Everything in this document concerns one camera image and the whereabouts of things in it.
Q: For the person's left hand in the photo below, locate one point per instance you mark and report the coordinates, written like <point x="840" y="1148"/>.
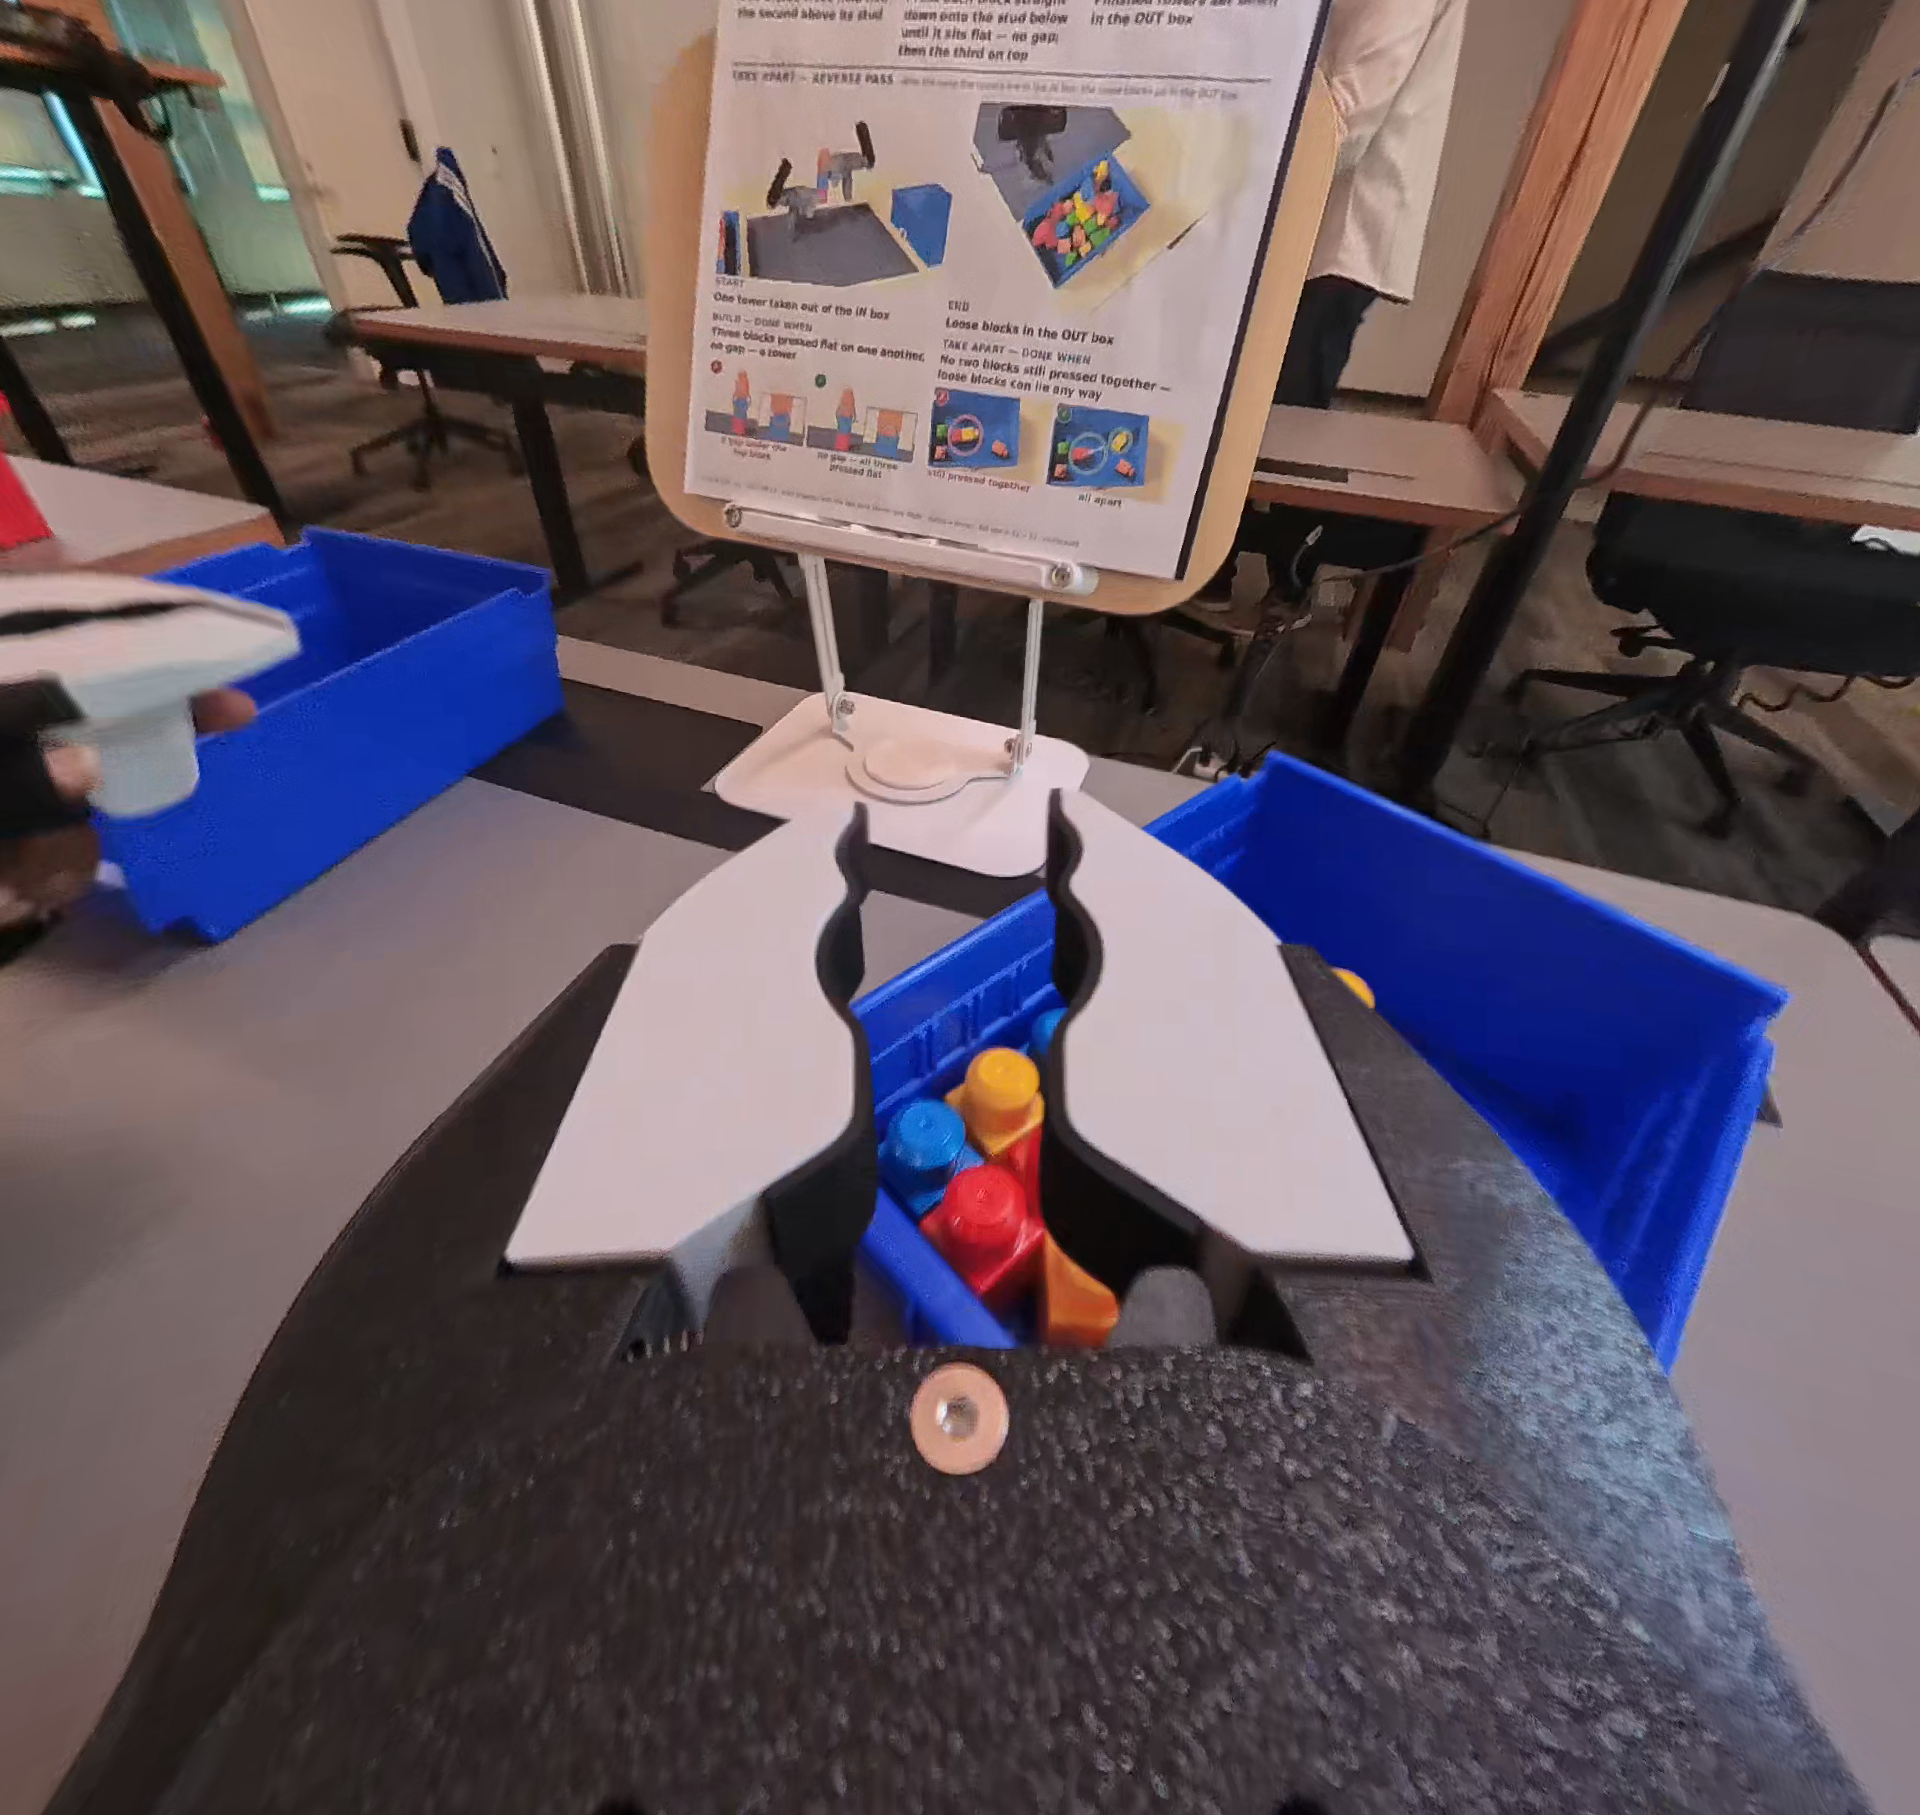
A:
<point x="44" y="879"/>

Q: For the black stand pole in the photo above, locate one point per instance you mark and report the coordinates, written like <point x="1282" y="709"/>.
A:
<point x="1635" y="315"/>

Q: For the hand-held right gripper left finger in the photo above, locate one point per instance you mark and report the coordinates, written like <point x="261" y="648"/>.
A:
<point x="705" y="1079"/>

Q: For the blue plastic bin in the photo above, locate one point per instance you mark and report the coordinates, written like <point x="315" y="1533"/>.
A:
<point x="374" y="734"/>
<point x="1500" y="975"/>

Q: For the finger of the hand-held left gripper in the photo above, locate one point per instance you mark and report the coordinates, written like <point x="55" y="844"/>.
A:
<point x="165" y="659"/>
<point x="105" y="593"/>

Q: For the printed instruction sheet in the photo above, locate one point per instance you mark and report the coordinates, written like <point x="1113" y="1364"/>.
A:
<point x="1020" y="195"/>

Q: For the wooden standing desk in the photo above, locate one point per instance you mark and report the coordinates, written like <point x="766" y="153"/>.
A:
<point x="105" y="64"/>

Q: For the blue jacket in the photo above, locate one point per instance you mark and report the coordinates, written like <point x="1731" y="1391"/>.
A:
<point x="453" y="234"/>

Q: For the pile of mega blocks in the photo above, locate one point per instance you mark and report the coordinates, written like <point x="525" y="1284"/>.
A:
<point x="984" y="1216"/>

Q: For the wooden pillar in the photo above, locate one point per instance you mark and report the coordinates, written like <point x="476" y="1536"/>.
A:
<point x="179" y="225"/>
<point x="1561" y="195"/>

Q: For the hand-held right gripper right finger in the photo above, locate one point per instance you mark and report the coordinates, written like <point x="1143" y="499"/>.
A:
<point x="1216" y="1096"/>

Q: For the black office chair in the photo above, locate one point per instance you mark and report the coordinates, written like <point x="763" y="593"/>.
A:
<point x="1769" y="569"/>
<point x="421" y="375"/>
<point x="720" y="569"/>

